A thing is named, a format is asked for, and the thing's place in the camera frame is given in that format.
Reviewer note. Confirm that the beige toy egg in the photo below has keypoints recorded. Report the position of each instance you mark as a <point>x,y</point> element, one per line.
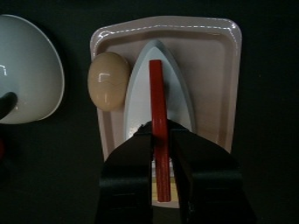
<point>108,81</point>

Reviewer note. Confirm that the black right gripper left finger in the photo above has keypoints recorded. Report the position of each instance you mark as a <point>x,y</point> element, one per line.
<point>125,178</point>

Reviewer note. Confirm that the pale pink plastic tray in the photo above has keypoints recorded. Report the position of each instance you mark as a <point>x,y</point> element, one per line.
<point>214,73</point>

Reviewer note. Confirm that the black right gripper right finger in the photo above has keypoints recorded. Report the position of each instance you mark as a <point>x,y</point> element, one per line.
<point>210,178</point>

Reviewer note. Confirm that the grey toy bowl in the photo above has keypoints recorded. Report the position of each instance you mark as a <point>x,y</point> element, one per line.
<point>27,70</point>

